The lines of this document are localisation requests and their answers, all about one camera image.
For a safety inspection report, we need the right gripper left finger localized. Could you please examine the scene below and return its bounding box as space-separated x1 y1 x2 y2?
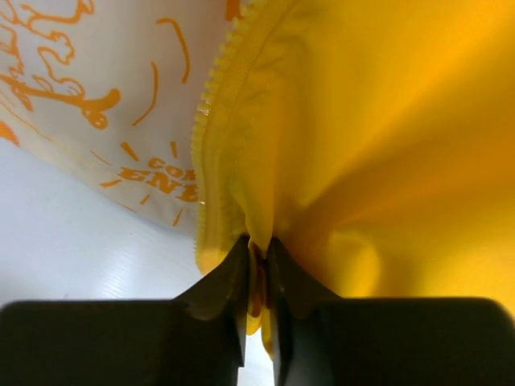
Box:
1 237 249 385

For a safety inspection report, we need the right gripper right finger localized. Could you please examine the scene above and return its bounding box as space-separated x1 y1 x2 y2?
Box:
266 240 514 385

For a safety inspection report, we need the yellow zip-up jacket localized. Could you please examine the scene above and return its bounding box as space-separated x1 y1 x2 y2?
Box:
0 0 515 359

